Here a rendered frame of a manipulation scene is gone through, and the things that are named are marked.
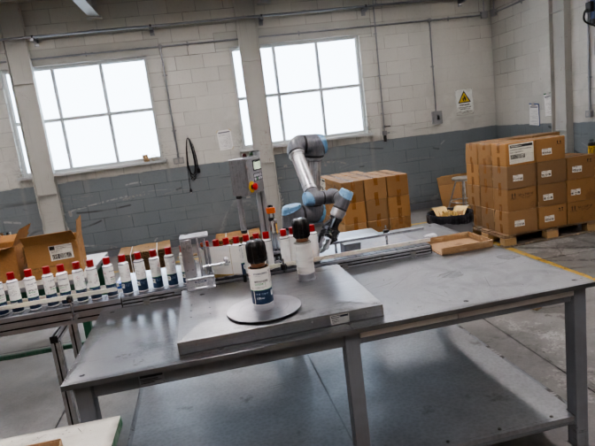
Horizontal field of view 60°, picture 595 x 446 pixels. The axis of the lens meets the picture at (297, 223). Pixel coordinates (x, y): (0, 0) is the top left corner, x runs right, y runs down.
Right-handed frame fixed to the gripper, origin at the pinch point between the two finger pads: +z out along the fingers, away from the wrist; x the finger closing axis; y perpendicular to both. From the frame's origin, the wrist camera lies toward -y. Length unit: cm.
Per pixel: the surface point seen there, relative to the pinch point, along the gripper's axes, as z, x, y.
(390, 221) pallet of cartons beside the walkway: -27, 163, -310
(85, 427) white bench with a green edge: 62, -82, 111
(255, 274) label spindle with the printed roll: 11, -41, 64
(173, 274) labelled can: 38, -68, 3
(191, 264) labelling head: 27, -62, 16
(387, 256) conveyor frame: -10.7, 33.8, 6.0
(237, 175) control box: -21, -56, -1
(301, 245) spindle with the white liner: -2.7, -19.9, 32.5
